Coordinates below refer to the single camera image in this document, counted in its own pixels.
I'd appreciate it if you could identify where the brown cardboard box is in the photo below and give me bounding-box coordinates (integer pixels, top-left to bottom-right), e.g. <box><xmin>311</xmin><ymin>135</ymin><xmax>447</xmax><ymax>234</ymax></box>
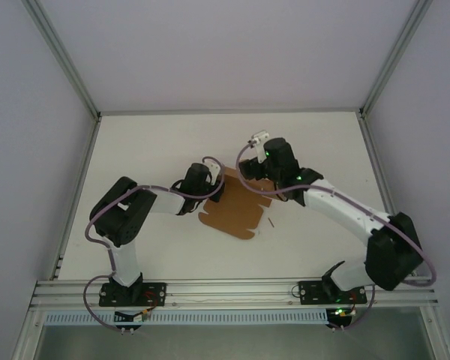
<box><xmin>197</xmin><ymin>166</ymin><xmax>273</xmax><ymax>241</ymax></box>

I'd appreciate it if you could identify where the grey metal panel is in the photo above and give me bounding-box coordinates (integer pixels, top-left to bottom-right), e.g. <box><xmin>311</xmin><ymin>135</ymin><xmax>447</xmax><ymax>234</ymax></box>
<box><xmin>33</xmin><ymin>324</ymin><xmax>436</xmax><ymax>360</ymax></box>

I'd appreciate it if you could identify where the aluminium table edge rail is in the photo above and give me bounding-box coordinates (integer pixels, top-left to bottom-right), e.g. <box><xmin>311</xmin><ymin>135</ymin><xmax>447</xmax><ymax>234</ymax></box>
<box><xmin>358</xmin><ymin>112</ymin><xmax>417</xmax><ymax>278</ymax></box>
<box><xmin>97</xmin><ymin>107</ymin><xmax>363</xmax><ymax>116</ymax></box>
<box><xmin>49</xmin><ymin>114</ymin><xmax>103</xmax><ymax>282</ymax></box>

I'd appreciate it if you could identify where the aluminium mounting rail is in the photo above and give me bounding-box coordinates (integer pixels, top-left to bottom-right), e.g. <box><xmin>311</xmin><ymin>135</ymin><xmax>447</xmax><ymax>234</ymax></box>
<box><xmin>29</xmin><ymin>275</ymin><xmax>442</xmax><ymax>311</ymax></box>

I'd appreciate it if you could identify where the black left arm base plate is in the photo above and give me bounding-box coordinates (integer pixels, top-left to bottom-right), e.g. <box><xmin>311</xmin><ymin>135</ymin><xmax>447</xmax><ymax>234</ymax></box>
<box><xmin>98</xmin><ymin>280</ymin><xmax>168</xmax><ymax>308</ymax></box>

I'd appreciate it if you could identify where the light blue slotted cable duct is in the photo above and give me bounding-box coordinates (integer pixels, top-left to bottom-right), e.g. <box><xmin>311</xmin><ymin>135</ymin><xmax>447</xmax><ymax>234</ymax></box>
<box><xmin>44</xmin><ymin>308</ymin><xmax>329</xmax><ymax>326</ymax></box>

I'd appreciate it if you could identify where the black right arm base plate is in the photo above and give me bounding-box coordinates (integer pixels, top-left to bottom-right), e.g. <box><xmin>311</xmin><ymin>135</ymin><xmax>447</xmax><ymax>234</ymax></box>
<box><xmin>298</xmin><ymin>280</ymin><xmax>368</xmax><ymax>305</ymax></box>

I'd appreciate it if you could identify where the aluminium frame post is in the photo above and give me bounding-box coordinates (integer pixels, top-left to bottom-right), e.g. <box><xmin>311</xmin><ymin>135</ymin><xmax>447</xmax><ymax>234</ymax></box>
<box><xmin>358</xmin><ymin>0</ymin><xmax>435</xmax><ymax>119</ymax></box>
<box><xmin>22</xmin><ymin>0</ymin><xmax>102</xmax><ymax>120</ymax></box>

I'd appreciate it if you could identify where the black cable mount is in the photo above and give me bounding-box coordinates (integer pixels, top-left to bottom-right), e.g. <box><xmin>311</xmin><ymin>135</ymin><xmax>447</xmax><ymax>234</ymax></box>
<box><xmin>325</xmin><ymin>309</ymin><xmax>356</xmax><ymax>333</ymax></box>
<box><xmin>112</xmin><ymin>310</ymin><xmax>146</xmax><ymax>335</ymax></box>

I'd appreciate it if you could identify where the aluminium frame leg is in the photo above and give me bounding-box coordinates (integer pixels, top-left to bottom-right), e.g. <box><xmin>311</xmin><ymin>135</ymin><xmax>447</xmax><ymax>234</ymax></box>
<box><xmin>419</xmin><ymin>307</ymin><xmax>450</xmax><ymax>360</ymax></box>
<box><xmin>10</xmin><ymin>307</ymin><xmax>42</xmax><ymax>360</ymax></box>

